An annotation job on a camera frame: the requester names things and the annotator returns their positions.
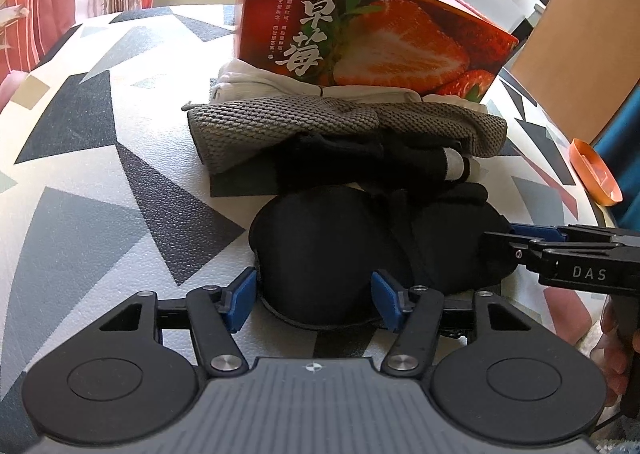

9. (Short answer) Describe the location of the red strawberry print box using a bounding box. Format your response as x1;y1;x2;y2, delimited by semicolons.
234;0;520;102

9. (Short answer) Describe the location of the grey knit cloth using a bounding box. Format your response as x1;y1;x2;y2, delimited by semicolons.
181;98;508;172

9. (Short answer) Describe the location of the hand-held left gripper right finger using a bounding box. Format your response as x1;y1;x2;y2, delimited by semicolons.
370;270;533;377

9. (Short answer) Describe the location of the geometric patterned tablecloth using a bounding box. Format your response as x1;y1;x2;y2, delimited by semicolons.
0;4;640;454

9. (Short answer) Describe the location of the orange plastic bowl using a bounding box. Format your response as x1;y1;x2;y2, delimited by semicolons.
569;139;623;207

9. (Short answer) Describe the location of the black cloth with white band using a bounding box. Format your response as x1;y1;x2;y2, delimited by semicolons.
272;131;488;199

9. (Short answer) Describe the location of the person's right hand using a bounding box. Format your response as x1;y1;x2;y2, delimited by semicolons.
590;304;633;397

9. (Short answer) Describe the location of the dark teal cloth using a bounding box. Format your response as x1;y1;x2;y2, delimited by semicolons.
592;98;640;235

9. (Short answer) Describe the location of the wooden board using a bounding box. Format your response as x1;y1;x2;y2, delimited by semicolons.
510;0;640;147

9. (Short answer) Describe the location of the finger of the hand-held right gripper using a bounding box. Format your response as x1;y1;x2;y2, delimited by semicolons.
509;222;621;249
481;231;551;281

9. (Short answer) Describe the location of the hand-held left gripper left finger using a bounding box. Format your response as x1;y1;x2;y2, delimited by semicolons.
97;266;258;377

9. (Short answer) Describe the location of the black padded bra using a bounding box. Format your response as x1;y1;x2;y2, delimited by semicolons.
248;184;516;332

